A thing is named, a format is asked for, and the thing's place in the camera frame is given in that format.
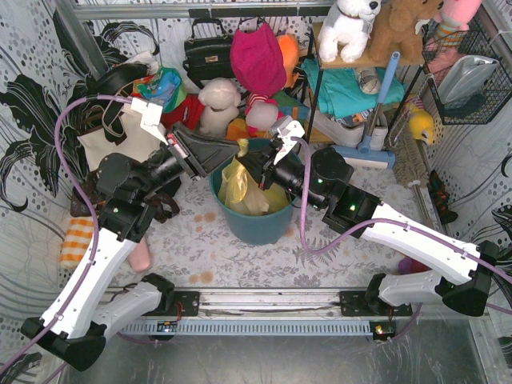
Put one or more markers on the yellow duck plush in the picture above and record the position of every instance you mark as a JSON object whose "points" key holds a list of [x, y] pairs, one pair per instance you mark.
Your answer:
{"points": [[420, 122]]}

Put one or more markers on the purple orange knitted sock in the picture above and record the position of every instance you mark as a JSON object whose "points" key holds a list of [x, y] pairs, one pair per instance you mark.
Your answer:
{"points": [[411, 266]]}

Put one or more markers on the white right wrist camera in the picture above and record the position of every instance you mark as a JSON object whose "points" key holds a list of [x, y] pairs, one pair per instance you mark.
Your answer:
{"points": [[286, 128]]}

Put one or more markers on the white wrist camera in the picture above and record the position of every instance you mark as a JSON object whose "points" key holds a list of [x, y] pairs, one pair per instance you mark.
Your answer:
{"points": [[286, 128], [150, 118]]}

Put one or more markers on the pink plush on shelf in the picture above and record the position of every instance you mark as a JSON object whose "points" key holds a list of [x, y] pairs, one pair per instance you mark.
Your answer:
{"points": [[453, 22]]}

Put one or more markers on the cream canvas tote bag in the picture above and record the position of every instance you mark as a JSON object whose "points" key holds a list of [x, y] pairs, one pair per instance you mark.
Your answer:
{"points": [[122, 131]]}

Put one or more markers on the orange plush toy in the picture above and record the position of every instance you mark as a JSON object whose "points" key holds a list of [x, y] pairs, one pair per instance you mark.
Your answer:
{"points": [[289, 47]]}

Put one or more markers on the grey chenille duster mop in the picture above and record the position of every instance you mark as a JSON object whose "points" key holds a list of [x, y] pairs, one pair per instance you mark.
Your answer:
{"points": [[410, 169]]}

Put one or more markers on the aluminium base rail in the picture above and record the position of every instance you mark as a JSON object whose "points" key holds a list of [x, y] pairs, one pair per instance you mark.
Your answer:
{"points": [[268, 312]]}

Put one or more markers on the black metal shelf rack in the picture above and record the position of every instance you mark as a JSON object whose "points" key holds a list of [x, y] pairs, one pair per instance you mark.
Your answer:
{"points": [[363, 61]]}

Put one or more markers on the white dog plush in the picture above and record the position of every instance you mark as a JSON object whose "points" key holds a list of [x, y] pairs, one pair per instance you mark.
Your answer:
{"points": [[346, 30]]}

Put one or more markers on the red cloth in basket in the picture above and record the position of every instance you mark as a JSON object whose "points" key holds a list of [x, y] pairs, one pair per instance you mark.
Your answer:
{"points": [[187, 113]]}

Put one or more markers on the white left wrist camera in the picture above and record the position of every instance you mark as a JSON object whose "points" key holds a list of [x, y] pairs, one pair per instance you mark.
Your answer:
{"points": [[150, 118]]}

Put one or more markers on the teal plastic trash bin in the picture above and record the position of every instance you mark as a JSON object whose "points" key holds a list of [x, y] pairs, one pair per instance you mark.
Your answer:
{"points": [[253, 230]]}

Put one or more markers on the black wire basket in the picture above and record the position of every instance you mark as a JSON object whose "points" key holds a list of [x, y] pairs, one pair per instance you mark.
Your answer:
{"points": [[483, 106]]}

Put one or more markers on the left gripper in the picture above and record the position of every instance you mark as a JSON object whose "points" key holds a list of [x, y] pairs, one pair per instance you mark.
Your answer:
{"points": [[183, 156]]}

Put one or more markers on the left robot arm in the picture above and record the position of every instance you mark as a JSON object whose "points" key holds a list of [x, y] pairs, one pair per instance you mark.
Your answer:
{"points": [[76, 327]]}

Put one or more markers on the white sneaker on shelf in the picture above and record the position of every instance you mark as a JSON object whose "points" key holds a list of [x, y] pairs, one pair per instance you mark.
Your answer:
{"points": [[349, 131]]}

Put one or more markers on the pink white plush doll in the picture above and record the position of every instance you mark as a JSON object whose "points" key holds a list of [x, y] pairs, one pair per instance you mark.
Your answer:
{"points": [[261, 113]]}

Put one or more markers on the white fluffy sheep plush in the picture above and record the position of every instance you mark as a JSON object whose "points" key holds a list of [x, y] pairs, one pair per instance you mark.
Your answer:
{"points": [[221, 100]]}

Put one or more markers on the teal folded cloth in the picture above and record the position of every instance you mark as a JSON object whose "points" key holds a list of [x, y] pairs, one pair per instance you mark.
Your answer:
{"points": [[340, 95]]}

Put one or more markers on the magenta hanging cloth bag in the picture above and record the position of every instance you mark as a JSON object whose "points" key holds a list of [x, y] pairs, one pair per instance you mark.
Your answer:
{"points": [[257, 62]]}

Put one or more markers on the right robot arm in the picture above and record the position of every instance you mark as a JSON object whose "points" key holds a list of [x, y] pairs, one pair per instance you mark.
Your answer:
{"points": [[458, 275]]}

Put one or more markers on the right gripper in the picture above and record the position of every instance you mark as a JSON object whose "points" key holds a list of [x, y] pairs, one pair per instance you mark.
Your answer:
{"points": [[268, 171]]}

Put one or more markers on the black orange patterned item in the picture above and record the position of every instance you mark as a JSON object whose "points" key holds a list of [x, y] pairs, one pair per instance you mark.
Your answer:
{"points": [[440, 197]]}

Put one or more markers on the silver pouch in basket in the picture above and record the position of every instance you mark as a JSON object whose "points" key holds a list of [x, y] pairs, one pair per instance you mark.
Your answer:
{"points": [[466, 77]]}

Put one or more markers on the brown patterned bag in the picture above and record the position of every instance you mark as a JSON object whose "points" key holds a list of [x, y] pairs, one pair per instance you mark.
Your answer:
{"points": [[163, 200]]}

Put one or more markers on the orange checkered cloth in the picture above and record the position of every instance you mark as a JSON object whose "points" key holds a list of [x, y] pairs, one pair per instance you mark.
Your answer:
{"points": [[76, 242]]}

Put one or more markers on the yellow plastic trash bag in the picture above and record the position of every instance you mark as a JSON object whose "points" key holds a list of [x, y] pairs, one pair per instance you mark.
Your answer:
{"points": [[241, 194]]}

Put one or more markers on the black leather handbag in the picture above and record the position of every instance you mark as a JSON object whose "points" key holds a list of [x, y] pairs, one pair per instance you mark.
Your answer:
{"points": [[208, 58]]}

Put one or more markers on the brown teddy bear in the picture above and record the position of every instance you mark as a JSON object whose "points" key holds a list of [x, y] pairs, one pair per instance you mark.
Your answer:
{"points": [[397, 26]]}

